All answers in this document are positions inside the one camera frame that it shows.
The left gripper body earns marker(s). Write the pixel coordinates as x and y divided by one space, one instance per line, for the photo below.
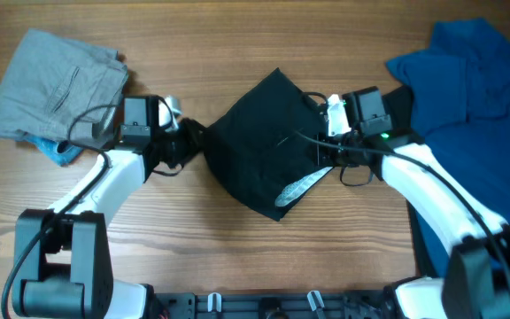
179 144

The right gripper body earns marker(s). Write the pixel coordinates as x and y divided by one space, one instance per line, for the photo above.
332 156

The black shorts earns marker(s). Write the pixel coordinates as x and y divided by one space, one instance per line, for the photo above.
259 150

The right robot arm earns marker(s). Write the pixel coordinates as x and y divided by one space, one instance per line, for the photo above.
476 239

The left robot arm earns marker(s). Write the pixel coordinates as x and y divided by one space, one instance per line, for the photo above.
62 264

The black garment under shirt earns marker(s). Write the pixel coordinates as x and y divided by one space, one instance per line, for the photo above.
399 104

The folded grey shorts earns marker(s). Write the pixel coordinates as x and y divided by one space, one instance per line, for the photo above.
58 94

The blue polo shirt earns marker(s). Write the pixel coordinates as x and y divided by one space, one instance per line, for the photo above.
461 105

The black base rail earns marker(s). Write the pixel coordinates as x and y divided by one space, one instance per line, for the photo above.
314 304

